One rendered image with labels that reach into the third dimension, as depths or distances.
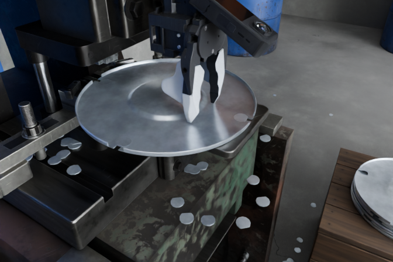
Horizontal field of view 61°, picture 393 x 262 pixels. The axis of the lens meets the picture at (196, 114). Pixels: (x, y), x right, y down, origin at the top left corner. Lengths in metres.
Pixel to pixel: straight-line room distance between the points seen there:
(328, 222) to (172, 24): 0.71
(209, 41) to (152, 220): 0.28
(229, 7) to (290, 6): 3.55
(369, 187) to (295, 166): 0.66
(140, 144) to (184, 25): 0.17
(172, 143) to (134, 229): 0.15
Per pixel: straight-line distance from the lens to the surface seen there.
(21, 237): 0.62
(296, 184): 1.58
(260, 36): 0.40
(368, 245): 0.97
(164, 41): 0.47
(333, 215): 1.00
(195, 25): 0.43
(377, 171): 1.12
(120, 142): 0.46
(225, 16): 0.41
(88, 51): 0.50
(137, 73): 0.63
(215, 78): 0.51
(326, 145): 1.85
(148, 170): 0.57
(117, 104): 0.55
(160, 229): 0.53
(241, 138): 0.47
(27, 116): 0.56
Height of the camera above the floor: 1.06
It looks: 33 degrees down
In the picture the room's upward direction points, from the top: straight up
